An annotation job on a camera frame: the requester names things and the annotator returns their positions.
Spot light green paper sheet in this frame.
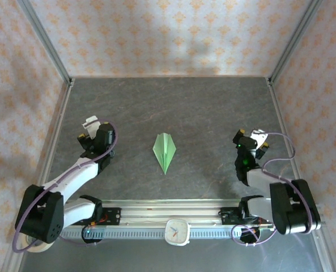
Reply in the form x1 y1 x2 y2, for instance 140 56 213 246
152 132 177 176

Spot left aluminium table rail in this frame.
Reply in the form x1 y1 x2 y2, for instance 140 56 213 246
33 79 75 205

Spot right aluminium frame post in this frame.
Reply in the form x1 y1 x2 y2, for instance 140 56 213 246
266 0 324 86

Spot white square clock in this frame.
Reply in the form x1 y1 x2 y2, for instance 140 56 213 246
164 219 192 248

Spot arm red wires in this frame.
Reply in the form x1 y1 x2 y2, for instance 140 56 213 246
241 216 271 237
90 214 109 228

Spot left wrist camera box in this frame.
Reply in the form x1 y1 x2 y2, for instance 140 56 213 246
81 115 101 139

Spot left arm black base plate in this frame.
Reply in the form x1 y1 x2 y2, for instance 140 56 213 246
82 207 122 227

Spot right arm red wires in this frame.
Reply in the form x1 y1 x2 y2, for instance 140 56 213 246
241 216 271 237

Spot black round cable port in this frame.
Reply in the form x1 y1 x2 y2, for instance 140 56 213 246
239 226 261 245
81 226 104 245

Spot grey slotted cable duct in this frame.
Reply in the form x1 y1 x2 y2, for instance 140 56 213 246
58 226 273 240

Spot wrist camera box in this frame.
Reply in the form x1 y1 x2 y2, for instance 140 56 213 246
249 129 270 148
81 115 101 139

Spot left aluminium frame post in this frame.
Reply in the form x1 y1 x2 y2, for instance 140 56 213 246
16 0 75 86

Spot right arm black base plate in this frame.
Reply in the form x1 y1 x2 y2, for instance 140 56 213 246
220 206 273 227

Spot aluminium mounting rail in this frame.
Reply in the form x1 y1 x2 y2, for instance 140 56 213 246
62 199 326 227

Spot right aluminium table rail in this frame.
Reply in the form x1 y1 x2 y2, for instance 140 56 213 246
266 79 310 205

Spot left arm red wires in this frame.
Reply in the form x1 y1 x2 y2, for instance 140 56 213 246
90 214 109 228

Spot steel sheet panel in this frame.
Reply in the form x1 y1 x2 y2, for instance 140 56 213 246
17 226 327 272

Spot aluminium frame post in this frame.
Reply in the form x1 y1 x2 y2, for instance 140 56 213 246
16 0 75 86
266 0 324 86

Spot masking tape roll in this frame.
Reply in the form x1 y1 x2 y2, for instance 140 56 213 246
22 236 54 253

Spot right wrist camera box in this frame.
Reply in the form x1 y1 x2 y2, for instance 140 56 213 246
249 129 270 148

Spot aluminium table rail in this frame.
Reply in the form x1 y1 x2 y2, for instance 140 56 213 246
266 79 310 205
33 79 75 205

